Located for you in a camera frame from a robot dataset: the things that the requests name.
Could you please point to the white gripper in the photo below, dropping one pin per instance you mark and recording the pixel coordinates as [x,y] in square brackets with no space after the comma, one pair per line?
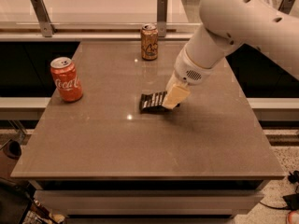
[188,68]

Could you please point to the gold patterned soda can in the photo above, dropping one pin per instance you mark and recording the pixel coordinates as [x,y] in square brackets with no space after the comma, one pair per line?
[149,41]

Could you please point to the left metal railing bracket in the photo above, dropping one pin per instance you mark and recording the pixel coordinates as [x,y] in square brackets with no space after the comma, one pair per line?
[43,18]

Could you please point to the dark round object on floor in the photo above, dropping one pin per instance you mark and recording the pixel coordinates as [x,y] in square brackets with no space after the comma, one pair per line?
[12,149]

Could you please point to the red coca-cola can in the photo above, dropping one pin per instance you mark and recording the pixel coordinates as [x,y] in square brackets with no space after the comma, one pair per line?
[66,80]

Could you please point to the middle metal railing bracket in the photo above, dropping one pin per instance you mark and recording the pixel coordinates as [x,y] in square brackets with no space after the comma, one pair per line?
[162,17]

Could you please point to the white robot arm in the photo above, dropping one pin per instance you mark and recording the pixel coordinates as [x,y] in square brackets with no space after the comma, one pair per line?
[225,26]

